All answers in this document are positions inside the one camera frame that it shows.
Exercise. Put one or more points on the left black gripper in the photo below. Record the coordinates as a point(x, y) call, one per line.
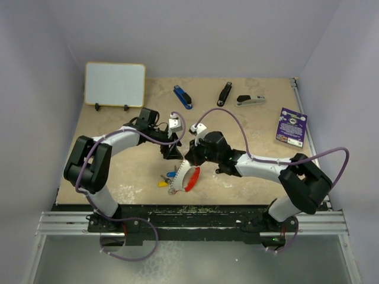
point(171, 152)

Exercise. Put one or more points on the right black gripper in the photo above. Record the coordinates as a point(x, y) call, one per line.
point(192, 155)

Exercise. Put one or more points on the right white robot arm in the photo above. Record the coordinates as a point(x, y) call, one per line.
point(305, 184)

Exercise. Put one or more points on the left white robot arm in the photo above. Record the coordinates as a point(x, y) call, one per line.
point(88, 164)

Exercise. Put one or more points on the key with blue tag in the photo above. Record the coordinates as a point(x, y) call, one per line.
point(170, 174)

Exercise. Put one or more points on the key with yellow tag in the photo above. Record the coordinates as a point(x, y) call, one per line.
point(164, 182)

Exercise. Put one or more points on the blue stapler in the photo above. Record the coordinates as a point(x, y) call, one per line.
point(184, 98)

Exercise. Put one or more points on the grey black stapler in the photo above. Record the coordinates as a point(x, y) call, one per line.
point(247, 100)

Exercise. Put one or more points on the purple card package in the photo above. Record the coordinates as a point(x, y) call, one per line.
point(291, 128)

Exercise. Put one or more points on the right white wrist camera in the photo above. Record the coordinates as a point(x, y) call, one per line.
point(199, 131)

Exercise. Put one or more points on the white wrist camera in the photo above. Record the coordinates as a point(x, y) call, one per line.
point(174, 124)
point(199, 131)

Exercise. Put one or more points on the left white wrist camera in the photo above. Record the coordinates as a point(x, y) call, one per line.
point(174, 124)

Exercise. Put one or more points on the small whiteboard yellow frame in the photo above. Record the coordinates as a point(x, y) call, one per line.
point(114, 84)

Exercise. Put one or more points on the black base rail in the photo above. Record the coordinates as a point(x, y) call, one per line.
point(242, 223)

